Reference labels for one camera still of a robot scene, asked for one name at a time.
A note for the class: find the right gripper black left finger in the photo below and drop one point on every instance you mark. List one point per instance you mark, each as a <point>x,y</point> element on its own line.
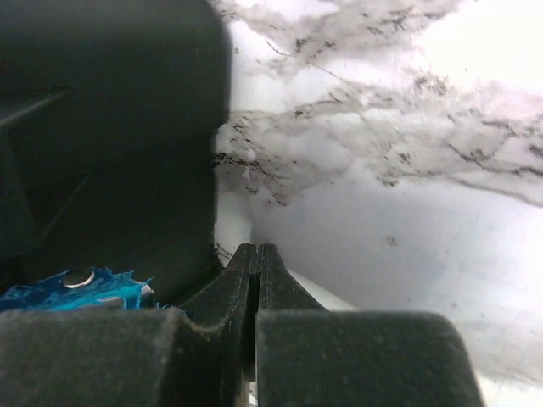
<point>195,355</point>

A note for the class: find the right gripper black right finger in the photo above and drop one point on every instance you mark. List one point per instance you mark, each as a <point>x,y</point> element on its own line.
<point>307,355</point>

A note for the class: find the black plastic toolbox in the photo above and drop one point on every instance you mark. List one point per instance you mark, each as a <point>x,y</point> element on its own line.
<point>109,161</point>

